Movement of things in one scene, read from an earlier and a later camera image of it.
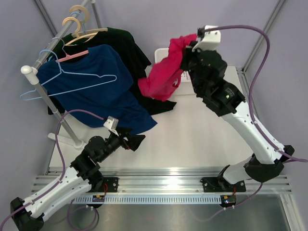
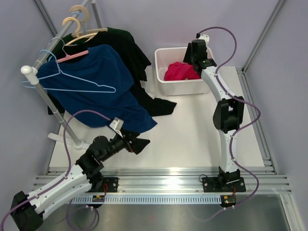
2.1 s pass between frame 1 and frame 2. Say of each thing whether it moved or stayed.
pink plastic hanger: stayed
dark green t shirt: stayed
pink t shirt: moved
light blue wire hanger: moved
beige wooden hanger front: stayed
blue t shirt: stayed
